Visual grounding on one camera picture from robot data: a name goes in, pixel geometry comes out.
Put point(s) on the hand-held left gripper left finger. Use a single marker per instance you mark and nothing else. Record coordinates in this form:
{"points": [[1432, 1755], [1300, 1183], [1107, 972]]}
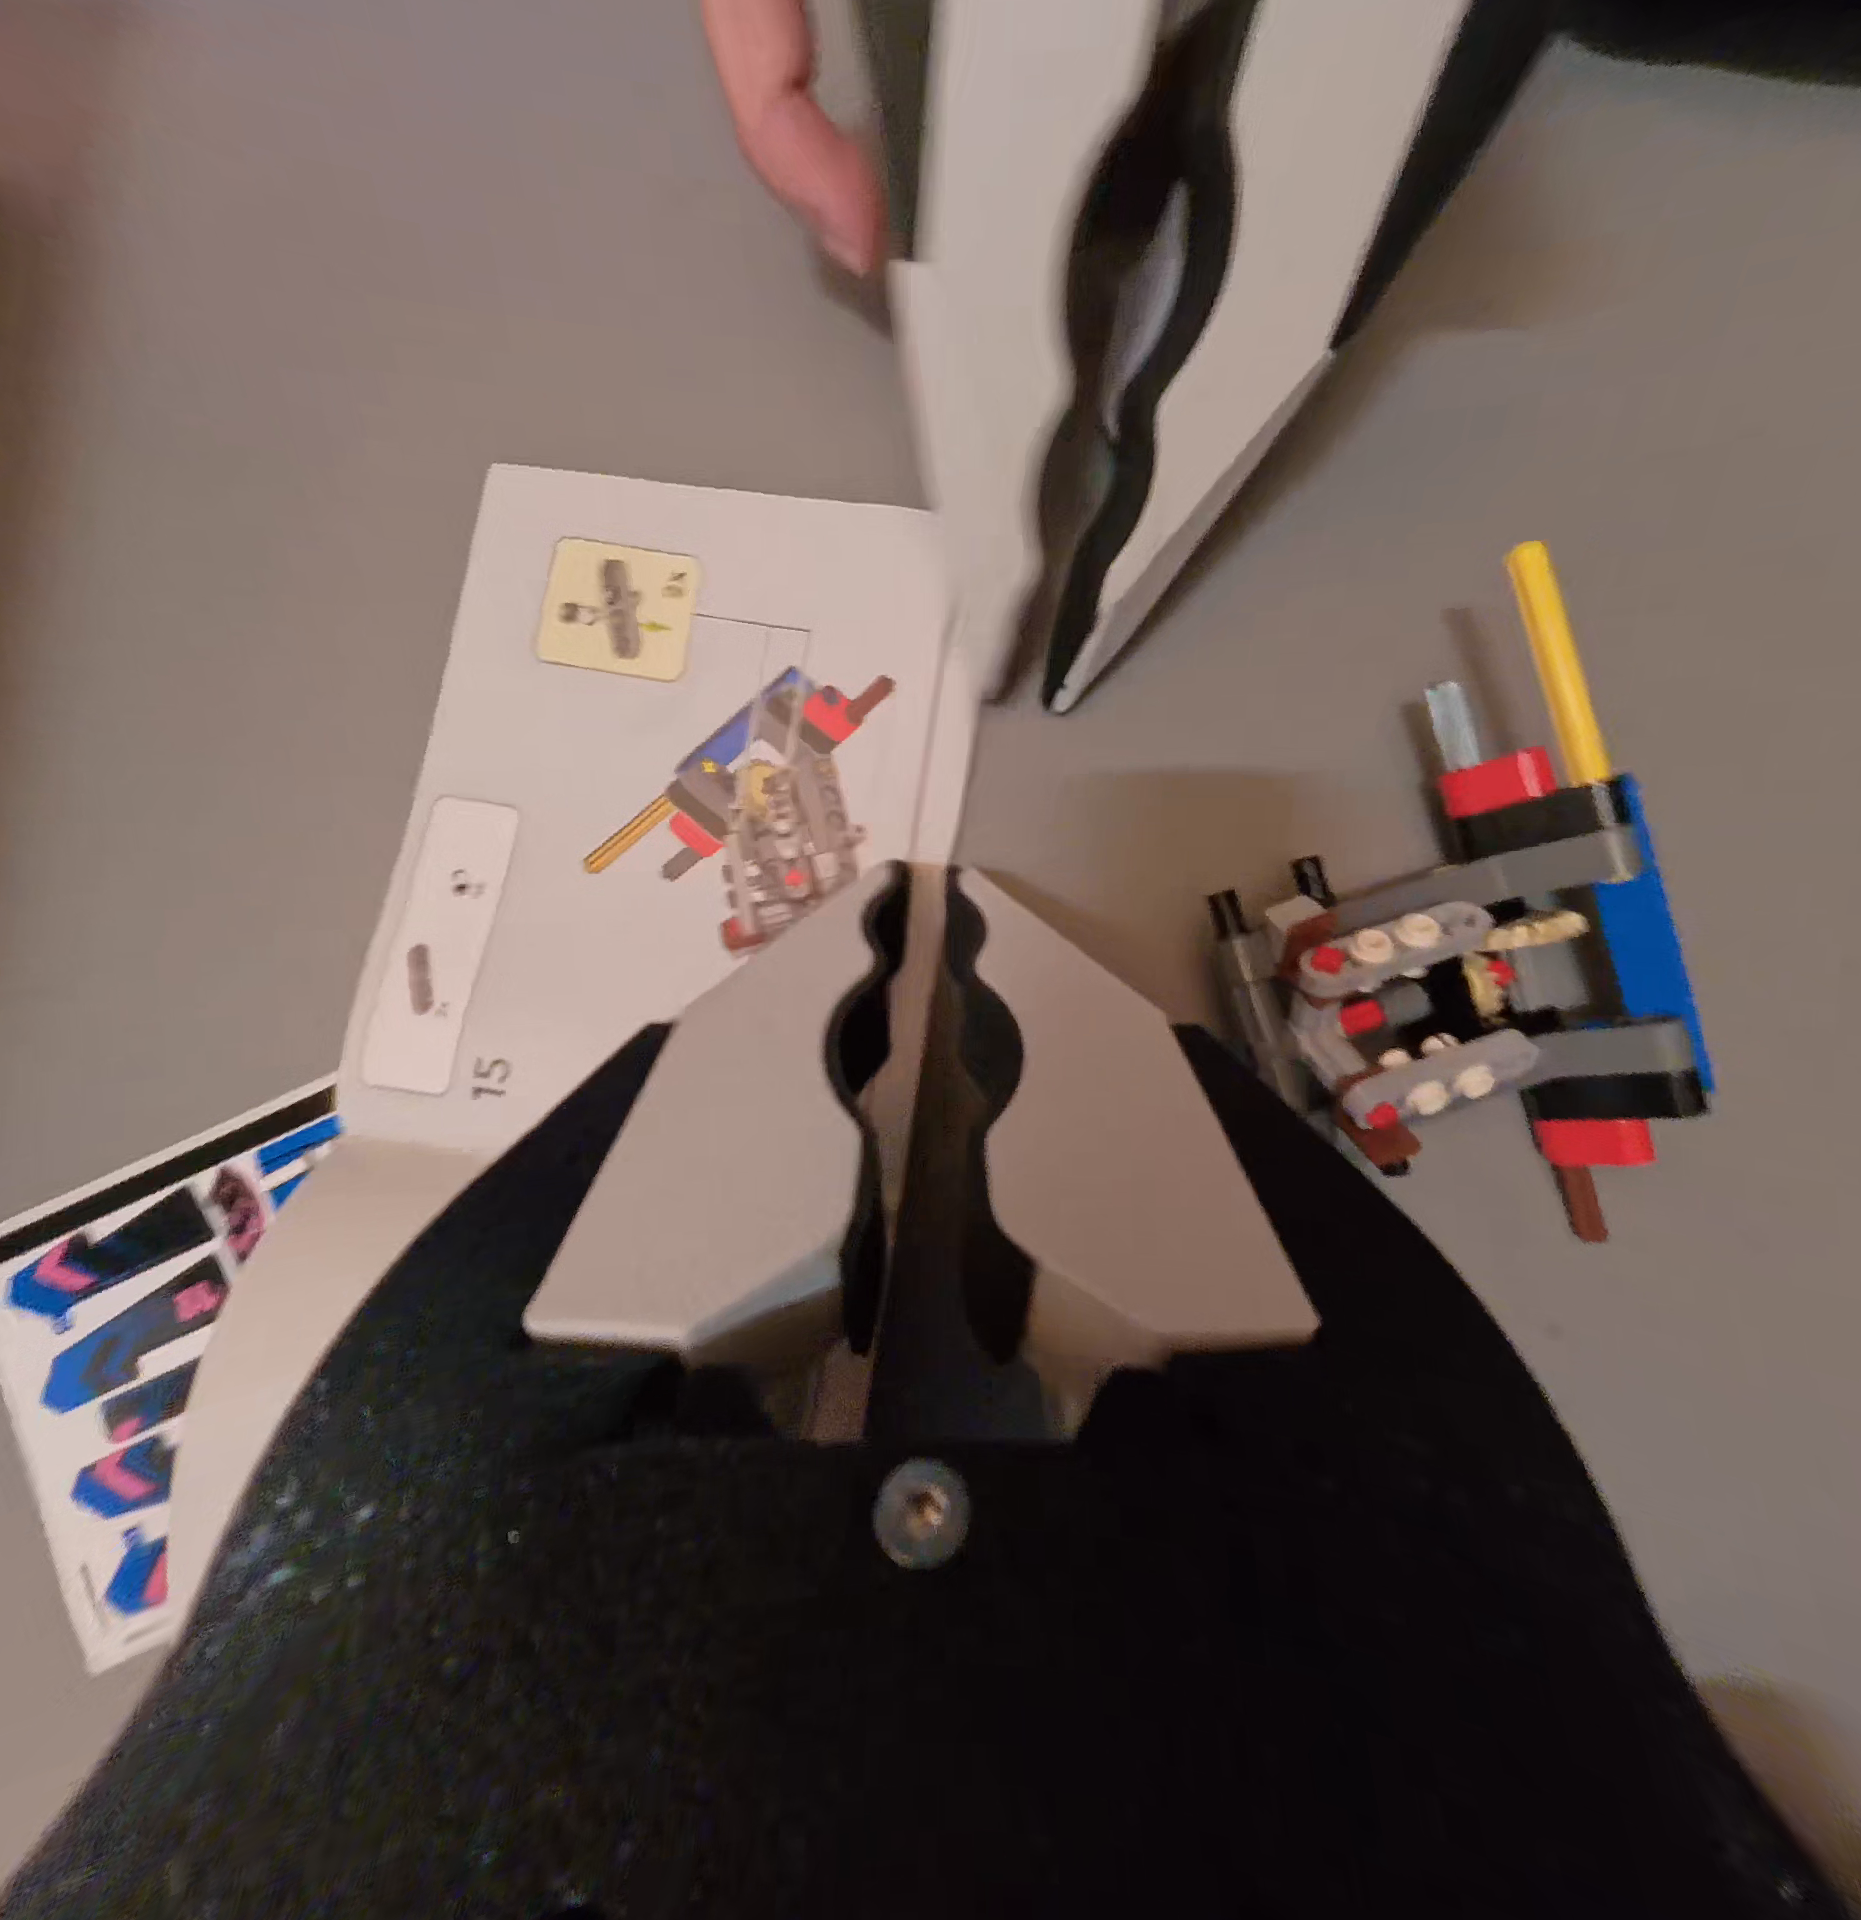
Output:
{"points": [[719, 1171]]}

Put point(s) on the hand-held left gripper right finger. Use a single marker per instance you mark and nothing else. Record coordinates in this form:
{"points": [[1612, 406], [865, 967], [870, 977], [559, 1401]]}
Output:
{"points": [[1139, 1171]]}

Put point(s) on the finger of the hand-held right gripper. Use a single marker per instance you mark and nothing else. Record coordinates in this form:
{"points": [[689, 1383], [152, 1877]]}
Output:
{"points": [[974, 375], [1305, 226]]}

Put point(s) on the toy brick vehicle assembly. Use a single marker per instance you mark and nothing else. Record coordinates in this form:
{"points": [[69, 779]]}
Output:
{"points": [[1469, 989]]}

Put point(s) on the instruction booklet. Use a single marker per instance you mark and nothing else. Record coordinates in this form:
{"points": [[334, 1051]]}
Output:
{"points": [[495, 721]]}

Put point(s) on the person's right hand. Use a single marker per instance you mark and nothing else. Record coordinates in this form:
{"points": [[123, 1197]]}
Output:
{"points": [[795, 137]]}

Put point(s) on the blue and pink sticker sheet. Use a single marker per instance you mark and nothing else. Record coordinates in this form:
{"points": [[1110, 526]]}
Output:
{"points": [[105, 1351]]}

